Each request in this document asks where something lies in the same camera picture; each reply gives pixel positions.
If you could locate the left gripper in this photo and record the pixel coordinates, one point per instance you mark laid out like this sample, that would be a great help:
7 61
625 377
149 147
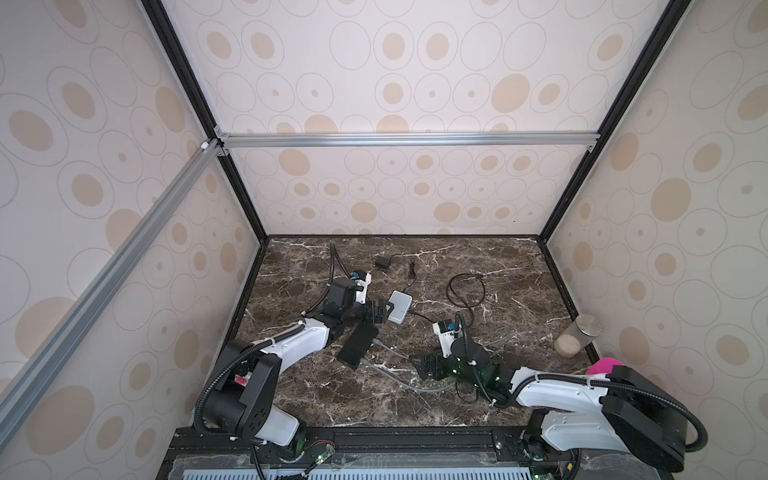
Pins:
381 316

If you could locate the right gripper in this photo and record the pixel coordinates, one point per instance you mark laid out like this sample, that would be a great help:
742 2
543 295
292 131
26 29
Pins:
437 359

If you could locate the black network switch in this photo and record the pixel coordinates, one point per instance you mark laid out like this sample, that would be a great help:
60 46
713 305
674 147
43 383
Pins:
357 345

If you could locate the white rectangular box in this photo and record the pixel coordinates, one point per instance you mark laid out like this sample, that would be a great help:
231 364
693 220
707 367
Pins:
400 304

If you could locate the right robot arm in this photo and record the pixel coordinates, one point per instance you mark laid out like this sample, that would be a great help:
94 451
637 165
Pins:
620 410

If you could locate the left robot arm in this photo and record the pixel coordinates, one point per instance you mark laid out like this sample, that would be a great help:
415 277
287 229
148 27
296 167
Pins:
238 397

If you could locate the black power adapter far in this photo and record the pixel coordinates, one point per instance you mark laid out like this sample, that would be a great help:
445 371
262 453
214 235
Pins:
382 262

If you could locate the pink silicone funnel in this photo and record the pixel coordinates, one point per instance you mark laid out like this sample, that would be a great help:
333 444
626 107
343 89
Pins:
603 366

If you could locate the aluminium crossbar back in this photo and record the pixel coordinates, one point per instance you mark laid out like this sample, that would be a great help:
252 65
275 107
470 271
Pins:
423 139

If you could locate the aluminium crossbar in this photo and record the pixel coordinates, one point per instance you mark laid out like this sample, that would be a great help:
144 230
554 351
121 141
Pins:
40 371
423 139

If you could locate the aluminium crossbar left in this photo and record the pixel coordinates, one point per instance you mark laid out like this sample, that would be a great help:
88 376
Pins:
40 371

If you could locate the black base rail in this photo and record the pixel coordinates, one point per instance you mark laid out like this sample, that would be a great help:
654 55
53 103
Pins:
393 453

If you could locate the black corner frame post right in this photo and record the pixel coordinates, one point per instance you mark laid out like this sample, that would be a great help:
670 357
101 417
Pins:
650 53

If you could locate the black corner frame post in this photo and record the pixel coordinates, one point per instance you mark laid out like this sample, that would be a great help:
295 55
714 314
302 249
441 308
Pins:
163 28
650 53

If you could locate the black corner frame post left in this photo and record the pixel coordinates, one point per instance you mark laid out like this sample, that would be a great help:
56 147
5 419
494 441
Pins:
163 28

